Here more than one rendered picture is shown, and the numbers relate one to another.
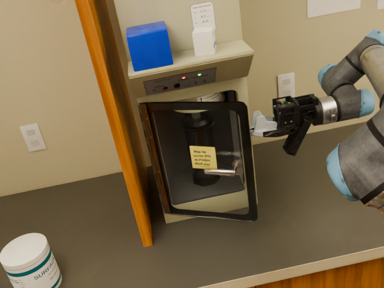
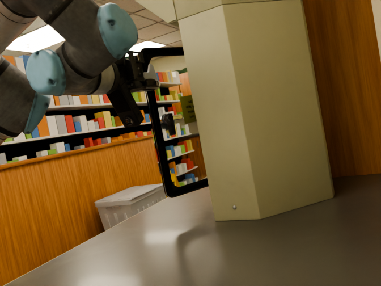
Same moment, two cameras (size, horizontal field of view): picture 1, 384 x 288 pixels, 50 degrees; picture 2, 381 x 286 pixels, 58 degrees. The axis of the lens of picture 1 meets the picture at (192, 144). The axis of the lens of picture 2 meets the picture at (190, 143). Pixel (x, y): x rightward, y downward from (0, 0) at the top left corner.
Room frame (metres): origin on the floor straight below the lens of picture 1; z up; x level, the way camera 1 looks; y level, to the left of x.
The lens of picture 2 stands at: (1.50, -0.88, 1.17)
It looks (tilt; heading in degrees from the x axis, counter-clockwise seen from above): 3 degrees down; 121
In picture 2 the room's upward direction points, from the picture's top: 11 degrees counter-clockwise
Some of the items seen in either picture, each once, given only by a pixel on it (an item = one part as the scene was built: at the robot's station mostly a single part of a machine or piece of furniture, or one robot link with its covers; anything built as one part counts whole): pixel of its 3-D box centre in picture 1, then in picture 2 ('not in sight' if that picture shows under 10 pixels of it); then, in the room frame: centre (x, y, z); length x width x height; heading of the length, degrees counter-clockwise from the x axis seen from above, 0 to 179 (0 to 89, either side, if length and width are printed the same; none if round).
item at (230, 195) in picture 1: (201, 164); (197, 117); (1.02, -0.02, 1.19); 0.30 x 0.01 x 0.40; 67
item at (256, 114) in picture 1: (256, 120); (152, 76); (1.01, -0.19, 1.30); 0.09 x 0.03 x 0.06; 93
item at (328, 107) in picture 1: (324, 111); (93, 76); (1.00, -0.38, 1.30); 0.08 x 0.05 x 0.08; 3
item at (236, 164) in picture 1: (222, 168); not in sight; (0.96, -0.07, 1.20); 0.10 x 0.05 x 0.03; 67
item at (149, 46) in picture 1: (149, 46); not in sight; (1.03, 0.06, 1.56); 0.10 x 0.10 x 0.09; 3
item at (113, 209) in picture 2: not in sight; (135, 209); (-0.67, 1.53, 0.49); 0.60 x 0.42 x 0.33; 93
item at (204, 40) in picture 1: (204, 41); not in sight; (1.04, -0.08, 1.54); 0.05 x 0.05 x 0.06; 77
